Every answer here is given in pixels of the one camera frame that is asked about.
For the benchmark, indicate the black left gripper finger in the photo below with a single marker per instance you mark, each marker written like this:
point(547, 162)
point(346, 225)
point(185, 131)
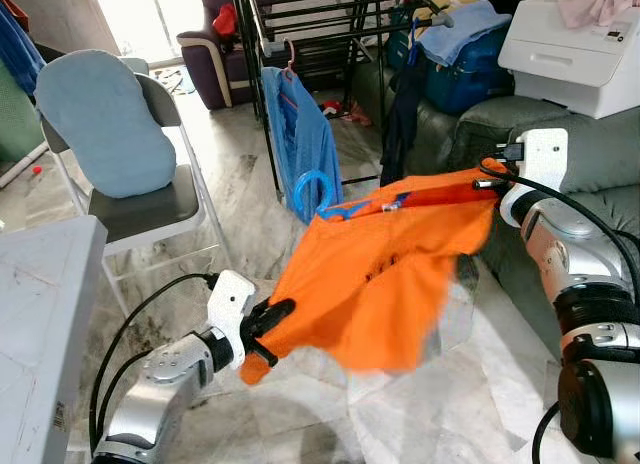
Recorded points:
point(275, 312)
point(267, 356)

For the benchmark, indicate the orange shirt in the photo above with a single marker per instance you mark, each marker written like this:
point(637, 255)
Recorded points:
point(380, 274)

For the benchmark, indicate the blue plastic hanger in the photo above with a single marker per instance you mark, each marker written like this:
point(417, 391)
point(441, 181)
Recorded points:
point(300, 184)

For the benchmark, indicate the pink clothes hanger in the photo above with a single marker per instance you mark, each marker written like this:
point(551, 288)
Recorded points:
point(290, 56)

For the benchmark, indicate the blue suitcase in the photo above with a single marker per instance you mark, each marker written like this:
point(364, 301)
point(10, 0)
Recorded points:
point(465, 79)

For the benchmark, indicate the dark green leather sofa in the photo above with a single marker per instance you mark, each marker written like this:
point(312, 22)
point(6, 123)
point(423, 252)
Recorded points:
point(600, 149)

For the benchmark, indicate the navy garment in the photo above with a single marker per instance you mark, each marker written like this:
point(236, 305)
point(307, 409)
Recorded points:
point(403, 114)

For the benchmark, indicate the white printer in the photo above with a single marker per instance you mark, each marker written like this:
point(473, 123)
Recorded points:
point(570, 64)

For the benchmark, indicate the light blue cloth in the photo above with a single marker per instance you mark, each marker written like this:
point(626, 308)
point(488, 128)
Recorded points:
point(465, 29)

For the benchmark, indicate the grey metal folding chair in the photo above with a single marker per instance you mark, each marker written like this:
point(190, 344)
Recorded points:
point(140, 214)

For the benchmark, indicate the blue shirt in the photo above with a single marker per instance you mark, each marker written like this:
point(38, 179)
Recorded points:
point(300, 134)

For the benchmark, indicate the red floor toy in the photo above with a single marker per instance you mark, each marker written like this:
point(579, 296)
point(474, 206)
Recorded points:
point(332, 110)

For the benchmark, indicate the pink cloth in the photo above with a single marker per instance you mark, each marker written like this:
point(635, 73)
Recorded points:
point(600, 6)

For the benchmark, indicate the white plastic folding table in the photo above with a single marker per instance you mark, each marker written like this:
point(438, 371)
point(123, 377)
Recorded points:
point(45, 334)

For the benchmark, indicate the purple armchair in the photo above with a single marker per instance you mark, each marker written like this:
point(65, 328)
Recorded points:
point(215, 69)

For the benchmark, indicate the blue seat cushion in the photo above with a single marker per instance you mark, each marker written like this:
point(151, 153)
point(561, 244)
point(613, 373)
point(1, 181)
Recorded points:
point(105, 124)

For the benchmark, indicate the red pillow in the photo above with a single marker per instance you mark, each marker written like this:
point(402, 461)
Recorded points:
point(225, 19)

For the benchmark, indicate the green storage bin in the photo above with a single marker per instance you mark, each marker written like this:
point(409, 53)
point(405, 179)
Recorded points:
point(18, 119)

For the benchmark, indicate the dark blue cloth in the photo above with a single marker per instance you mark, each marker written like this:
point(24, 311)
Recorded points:
point(18, 49)

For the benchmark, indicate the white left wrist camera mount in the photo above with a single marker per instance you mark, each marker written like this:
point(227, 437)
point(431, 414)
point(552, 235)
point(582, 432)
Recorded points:
point(228, 314)

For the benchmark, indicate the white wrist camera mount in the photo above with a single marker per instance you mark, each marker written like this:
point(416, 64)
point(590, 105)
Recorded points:
point(545, 162)
point(228, 314)

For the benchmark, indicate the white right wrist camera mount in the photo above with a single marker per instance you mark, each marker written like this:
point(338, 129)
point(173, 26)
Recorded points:
point(545, 162)

